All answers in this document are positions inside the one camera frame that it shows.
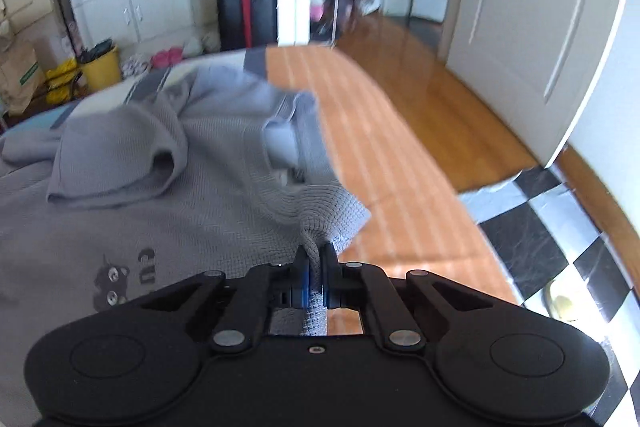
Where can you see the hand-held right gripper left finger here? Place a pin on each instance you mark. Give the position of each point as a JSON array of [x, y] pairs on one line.
[[301, 282]]

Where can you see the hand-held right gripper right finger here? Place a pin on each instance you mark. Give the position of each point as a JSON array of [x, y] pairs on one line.
[[328, 282]]

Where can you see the grey knit sweater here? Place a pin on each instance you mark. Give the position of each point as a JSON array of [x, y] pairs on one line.
[[150, 207]]

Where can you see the bed with striped sheet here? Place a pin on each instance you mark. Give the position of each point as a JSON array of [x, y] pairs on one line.
[[400, 207]]

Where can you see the black white checkered mat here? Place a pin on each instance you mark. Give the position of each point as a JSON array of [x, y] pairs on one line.
[[530, 237]]

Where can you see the yellow slipper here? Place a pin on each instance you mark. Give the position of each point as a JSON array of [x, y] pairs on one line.
[[562, 304]]

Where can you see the black red suitcase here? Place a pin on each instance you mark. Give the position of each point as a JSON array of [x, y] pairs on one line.
[[235, 7]]

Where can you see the yellow trash bin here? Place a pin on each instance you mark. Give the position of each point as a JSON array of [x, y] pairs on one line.
[[102, 69]]

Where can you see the yellow plastic bag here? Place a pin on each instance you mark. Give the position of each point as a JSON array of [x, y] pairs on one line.
[[62, 72]]

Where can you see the brown paper bag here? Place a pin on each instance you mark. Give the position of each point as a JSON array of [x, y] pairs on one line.
[[20, 77]]

